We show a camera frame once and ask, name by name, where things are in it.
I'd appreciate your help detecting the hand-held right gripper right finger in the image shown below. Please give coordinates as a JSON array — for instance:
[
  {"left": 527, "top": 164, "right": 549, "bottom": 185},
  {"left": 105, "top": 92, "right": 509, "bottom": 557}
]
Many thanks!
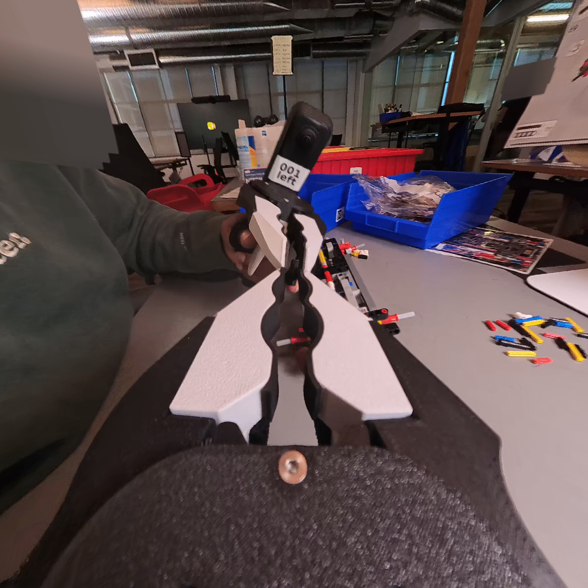
[{"left": 300, "top": 273, "right": 414, "bottom": 445}]

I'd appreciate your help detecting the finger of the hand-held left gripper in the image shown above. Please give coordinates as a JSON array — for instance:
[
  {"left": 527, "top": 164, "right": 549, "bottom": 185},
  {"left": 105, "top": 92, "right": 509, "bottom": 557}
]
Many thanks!
[
  {"left": 293, "top": 213, "right": 325, "bottom": 277},
  {"left": 247, "top": 197, "right": 295, "bottom": 277}
]

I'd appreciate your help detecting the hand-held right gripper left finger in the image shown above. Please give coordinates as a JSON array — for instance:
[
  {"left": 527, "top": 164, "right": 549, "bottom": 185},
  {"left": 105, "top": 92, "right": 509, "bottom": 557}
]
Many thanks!
[{"left": 169, "top": 269, "right": 282, "bottom": 445}]

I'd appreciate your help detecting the lego car chassis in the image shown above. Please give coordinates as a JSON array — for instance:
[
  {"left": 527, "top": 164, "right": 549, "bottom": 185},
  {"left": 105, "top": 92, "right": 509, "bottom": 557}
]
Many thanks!
[{"left": 276, "top": 238, "right": 416, "bottom": 347}]

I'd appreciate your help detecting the person's left forearm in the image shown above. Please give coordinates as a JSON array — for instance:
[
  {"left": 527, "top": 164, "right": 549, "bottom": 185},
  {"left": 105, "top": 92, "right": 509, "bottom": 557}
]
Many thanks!
[{"left": 60, "top": 165, "right": 240, "bottom": 282}]

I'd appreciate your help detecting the pile of small lego pins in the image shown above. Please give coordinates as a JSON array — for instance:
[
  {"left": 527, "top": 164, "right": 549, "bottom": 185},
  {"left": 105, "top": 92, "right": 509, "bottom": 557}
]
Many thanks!
[{"left": 484, "top": 311, "right": 588, "bottom": 366}]

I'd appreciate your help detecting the lego instruction booklet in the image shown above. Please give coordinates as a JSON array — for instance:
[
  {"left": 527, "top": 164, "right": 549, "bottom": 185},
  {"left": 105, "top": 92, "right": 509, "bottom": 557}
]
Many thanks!
[{"left": 427, "top": 225, "right": 554, "bottom": 275}]

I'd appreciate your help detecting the person's left hand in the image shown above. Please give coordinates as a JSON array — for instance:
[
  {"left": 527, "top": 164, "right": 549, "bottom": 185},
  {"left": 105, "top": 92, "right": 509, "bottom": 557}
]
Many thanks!
[{"left": 220, "top": 215, "right": 276, "bottom": 288}]

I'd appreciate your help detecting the labelled blue storage bin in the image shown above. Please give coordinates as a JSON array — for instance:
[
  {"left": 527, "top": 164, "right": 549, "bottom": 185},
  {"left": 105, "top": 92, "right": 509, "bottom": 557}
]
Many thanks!
[{"left": 299, "top": 174, "right": 364, "bottom": 233}]

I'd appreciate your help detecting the red storage bin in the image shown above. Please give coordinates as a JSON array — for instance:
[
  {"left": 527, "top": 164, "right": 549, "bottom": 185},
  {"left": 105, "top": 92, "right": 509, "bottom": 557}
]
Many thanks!
[{"left": 312, "top": 147, "right": 424, "bottom": 178}]

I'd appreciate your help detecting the hanging paper sign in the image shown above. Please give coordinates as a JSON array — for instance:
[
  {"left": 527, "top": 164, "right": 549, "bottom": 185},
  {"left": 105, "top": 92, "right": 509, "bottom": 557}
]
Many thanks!
[{"left": 271, "top": 35, "right": 294, "bottom": 76}]

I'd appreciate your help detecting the black monitor screen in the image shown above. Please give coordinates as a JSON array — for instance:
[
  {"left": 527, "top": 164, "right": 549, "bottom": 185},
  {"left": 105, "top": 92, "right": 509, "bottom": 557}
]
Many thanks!
[{"left": 177, "top": 99, "right": 252, "bottom": 150}]

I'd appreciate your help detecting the red chair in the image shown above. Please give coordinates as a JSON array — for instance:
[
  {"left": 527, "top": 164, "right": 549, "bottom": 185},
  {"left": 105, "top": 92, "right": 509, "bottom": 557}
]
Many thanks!
[{"left": 147, "top": 174, "right": 227, "bottom": 213}]

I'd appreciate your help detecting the clear plastic parts bag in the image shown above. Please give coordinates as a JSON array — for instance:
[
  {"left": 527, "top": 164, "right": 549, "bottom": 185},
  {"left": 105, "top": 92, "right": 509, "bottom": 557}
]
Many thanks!
[{"left": 354, "top": 175, "right": 458, "bottom": 222}]

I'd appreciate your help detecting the background wooden table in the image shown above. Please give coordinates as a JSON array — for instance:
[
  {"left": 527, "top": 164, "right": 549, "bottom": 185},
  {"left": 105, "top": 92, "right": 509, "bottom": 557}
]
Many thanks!
[{"left": 373, "top": 103, "right": 486, "bottom": 172}]

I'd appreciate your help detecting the large blue storage bin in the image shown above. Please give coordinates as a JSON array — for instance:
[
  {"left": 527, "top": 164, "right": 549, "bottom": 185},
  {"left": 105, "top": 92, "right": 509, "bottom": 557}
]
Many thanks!
[{"left": 345, "top": 170, "right": 513, "bottom": 250}]

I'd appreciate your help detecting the person's green sweatshirt torso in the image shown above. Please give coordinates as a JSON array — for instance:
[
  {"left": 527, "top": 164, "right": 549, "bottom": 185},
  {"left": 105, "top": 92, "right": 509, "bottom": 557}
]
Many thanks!
[{"left": 0, "top": 161, "right": 135, "bottom": 511}]

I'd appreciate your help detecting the white stand base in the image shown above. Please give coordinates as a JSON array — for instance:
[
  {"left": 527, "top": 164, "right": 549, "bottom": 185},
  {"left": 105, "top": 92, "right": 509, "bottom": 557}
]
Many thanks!
[{"left": 526, "top": 268, "right": 588, "bottom": 318}]

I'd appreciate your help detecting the white instruction booklet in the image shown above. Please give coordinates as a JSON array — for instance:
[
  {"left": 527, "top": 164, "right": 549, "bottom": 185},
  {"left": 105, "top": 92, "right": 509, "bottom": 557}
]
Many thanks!
[{"left": 503, "top": 0, "right": 588, "bottom": 149}]

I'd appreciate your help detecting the wooden post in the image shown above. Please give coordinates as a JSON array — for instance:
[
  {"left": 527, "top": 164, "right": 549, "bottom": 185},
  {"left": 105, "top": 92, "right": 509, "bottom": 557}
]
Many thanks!
[{"left": 445, "top": 0, "right": 488, "bottom": 106}]

